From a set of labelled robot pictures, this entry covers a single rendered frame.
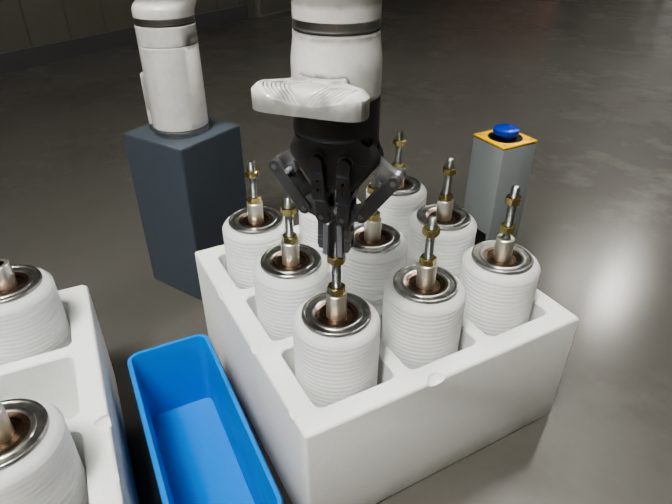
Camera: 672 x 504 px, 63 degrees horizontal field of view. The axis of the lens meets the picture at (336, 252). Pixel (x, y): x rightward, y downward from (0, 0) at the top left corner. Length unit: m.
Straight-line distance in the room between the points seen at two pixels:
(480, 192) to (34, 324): 0.67
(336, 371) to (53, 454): 0.27
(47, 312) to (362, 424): 0.39
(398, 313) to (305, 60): 0.31
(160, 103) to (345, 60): 0.54
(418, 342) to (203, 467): 0.33
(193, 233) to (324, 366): 0.46
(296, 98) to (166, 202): 0.60
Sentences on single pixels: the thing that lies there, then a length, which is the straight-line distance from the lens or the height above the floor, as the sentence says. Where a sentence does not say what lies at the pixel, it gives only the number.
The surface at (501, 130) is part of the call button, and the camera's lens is 0.90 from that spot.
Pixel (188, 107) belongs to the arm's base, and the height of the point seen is 0.35.
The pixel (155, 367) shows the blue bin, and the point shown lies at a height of 0.09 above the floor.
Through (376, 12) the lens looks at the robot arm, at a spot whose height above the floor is 0.56.
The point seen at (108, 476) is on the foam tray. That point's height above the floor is 0.18.
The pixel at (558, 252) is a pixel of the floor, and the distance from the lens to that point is 1.25.
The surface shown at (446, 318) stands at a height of 0.24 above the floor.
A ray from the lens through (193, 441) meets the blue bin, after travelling 0.81.
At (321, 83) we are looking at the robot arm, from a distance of 0.43.
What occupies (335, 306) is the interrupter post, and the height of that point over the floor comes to 0.27.
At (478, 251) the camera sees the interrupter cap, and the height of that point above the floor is 0.25.
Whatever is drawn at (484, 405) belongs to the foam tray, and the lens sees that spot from 0.73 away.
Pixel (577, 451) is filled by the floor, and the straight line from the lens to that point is 0.85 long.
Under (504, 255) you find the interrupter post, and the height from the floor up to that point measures 0.26.
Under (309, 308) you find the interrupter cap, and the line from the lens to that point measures 0.60.
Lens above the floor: 0.62
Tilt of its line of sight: 33 degrees down
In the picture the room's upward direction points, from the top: straight up
